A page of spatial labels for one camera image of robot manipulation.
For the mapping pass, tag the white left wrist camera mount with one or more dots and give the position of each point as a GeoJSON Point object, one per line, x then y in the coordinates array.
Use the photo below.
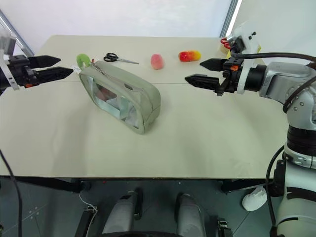
{"type": "Point", "coordinates": [7, 47]}

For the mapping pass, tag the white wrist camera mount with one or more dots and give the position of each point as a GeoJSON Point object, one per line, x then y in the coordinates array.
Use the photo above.
{"type": "Point", "coordinates": [7, 47]}
{"type": "Point", "coordinates": [249, 42]}

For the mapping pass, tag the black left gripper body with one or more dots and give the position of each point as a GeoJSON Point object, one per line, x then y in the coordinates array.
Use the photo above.
{"type": "Point", "coordinates": [21, 71]}

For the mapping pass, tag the pink toy peach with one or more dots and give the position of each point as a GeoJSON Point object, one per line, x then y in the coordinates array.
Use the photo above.
{"type": "Point", "coordinates": [157, 62]}

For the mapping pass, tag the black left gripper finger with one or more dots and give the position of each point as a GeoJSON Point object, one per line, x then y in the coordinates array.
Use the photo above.
{"type": "Point", "coordinates": [55, 72]}
{"type": "Point", "coordinates": [47, 60]}

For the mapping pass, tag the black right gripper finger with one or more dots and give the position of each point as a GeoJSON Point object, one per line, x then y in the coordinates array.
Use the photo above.
{"type": "Point", "coordinates": [203, 80]}
{"type": "Point", "coordinates": [213, 64]}

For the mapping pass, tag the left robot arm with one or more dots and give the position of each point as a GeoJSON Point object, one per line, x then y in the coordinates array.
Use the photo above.
{"type": "Point", "coordinates": [2, 80]}

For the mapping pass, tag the grey-green zip pouch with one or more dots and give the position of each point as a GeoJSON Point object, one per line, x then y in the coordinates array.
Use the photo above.
{"type": "Point", "coordinates": [123, 96]}

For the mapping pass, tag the aluminium frame post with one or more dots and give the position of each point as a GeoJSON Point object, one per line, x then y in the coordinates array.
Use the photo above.
{"type": "Point", "coordinates": [232, 17]}
{"type": "Point", "coordinates": [17, 34]}

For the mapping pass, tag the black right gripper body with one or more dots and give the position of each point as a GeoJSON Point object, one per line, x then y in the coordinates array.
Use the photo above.
{"type": "Point", "coordinates": [230, 75]}

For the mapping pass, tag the grey right robot leg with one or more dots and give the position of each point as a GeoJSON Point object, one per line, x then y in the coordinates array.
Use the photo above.
{"type": "Point", "coordinates": [190, 216]}

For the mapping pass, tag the red-yellow toy mango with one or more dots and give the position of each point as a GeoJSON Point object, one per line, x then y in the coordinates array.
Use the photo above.
{"type": "Point", "coordinates": [189, 56]}

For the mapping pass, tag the grey robot leg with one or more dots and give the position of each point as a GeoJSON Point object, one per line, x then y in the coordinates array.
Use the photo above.
{"type": "Point", "coordinates": [121, 214]}
{"type": "Point", "coordinates": [190, 216]}

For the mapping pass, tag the black table frame bar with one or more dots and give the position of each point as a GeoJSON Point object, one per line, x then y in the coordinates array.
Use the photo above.
{"type": "Point", "coordinates": [49, 184]}
{"type": "Point", "coordinates": [244, 185]}

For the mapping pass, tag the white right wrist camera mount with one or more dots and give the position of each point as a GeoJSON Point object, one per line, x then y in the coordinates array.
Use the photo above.
{"type": "Point", "coordinates": [249, 42]}

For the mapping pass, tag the grey left robot leg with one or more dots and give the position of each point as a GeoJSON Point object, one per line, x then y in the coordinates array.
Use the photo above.
{"type": "Point", "coordinates": [121, 214]}

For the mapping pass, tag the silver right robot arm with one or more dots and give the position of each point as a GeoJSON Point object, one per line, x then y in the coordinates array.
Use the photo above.
{"type": "Point", "coordinates": [286, 79]}

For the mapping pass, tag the black stand foot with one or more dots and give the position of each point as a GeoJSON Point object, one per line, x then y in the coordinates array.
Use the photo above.
{"type": "Point", "coordinates": [224, 228]}
{"type": "Point", "coordinates": [82, 222]}

